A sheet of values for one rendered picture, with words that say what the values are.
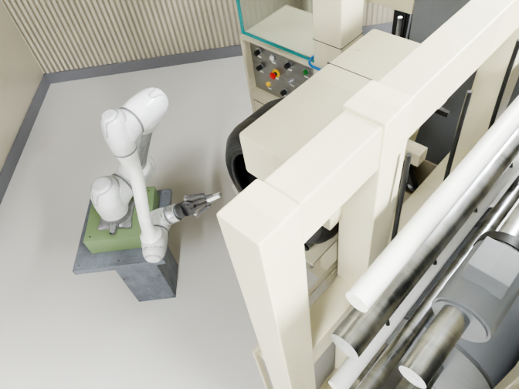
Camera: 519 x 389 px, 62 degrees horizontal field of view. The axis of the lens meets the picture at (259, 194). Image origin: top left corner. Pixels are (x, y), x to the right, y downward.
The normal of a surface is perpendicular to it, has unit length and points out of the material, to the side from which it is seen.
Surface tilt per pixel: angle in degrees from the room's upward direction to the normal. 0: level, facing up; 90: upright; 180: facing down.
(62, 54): 90
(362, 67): 0
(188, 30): 90
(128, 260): 0
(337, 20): 90
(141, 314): 0
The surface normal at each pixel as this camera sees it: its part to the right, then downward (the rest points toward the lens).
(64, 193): -0.12, -0.64
